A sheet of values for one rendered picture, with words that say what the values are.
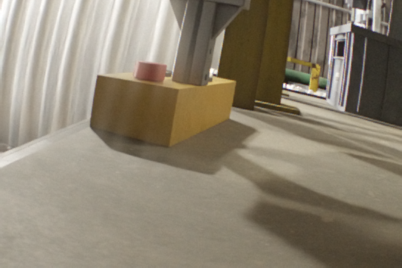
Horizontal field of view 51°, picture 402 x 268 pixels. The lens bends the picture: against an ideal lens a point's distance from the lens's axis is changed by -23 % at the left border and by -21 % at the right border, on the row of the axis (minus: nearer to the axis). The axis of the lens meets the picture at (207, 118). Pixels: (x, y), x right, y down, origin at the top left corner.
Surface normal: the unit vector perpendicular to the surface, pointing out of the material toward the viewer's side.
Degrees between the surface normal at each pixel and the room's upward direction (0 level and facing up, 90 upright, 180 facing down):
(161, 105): 90
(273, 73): 90
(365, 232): 0
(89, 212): 0
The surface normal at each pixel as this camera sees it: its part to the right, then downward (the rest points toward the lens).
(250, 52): -0.11, 0.12
